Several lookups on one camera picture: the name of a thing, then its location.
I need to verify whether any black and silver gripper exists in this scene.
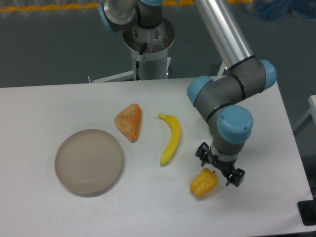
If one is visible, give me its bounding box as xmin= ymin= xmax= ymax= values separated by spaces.
xmin=195 ymin=142 xmax=245 ymax=187

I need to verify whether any yellow toy bell pepper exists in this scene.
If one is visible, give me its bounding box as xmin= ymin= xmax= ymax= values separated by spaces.
xmin=190 ymin=168 xmax=219 ymax=198

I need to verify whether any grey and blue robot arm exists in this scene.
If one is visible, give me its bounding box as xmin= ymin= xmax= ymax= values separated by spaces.
xmin=97 ymin=0 xmax=277 ymax=186

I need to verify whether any green toy bell pepper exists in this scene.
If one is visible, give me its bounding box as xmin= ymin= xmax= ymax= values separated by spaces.
xmin=209 ymin=128 xmax=214 ymax=136

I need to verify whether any yellow toy banana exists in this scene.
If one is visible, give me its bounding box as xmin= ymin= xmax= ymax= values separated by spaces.
xmin=158 ymin=114 xmax=181 ymax=166

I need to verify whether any black device at table edge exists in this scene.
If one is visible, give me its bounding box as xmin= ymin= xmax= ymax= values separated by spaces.
xmin=297 ymin=200 xmax=316 ymax=226

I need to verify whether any orange toy sandwich triangle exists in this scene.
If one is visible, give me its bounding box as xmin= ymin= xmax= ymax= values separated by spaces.
xmin=115 ymin=104 xmax=142 ymax=143

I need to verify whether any white furniture edge at right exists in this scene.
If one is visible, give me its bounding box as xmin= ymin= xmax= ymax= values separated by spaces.
xmin=292 ymin=95 xmax=316 ymax=136

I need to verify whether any beige round plate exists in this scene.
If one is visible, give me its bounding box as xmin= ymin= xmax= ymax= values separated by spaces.
xmin=54 ymin=129 xmax=124 ymax=198

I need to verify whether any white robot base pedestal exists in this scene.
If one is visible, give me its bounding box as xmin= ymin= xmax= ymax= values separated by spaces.
xmin=90 ymin=17 xmax=175 ymax=83

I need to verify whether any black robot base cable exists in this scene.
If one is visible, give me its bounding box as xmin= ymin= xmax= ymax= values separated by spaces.
xmin=134 ymin=42 xmax=148 ymax=81

